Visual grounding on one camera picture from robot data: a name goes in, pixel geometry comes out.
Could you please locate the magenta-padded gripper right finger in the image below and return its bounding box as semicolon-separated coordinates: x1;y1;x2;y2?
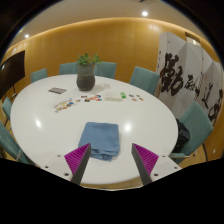
131;142;183;186

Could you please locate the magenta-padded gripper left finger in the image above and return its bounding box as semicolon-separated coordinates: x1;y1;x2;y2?
41;142;92;186

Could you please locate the blue towel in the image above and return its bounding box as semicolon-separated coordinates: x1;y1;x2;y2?
77;121;121;162

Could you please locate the black bag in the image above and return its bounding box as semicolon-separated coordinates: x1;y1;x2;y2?
172;119;191;155

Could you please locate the colourful sticker sheet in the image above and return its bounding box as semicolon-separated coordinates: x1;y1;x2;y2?
52;97;76;113

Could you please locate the flat grey pad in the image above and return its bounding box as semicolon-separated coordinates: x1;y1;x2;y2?
47;86;68;95

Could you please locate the flat white box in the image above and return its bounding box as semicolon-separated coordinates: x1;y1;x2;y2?
103;91;124;102

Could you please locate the group of teal chairs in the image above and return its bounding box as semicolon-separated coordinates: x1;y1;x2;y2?
0;61;215;166

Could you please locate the potted plant in grey pot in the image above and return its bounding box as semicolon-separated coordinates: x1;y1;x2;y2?
75;52;102;92

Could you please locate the white calligraphy folding screen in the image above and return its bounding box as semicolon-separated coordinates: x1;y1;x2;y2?
155;31;224;130

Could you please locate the black screen on stand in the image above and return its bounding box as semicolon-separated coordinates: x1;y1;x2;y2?
0;49;27;100

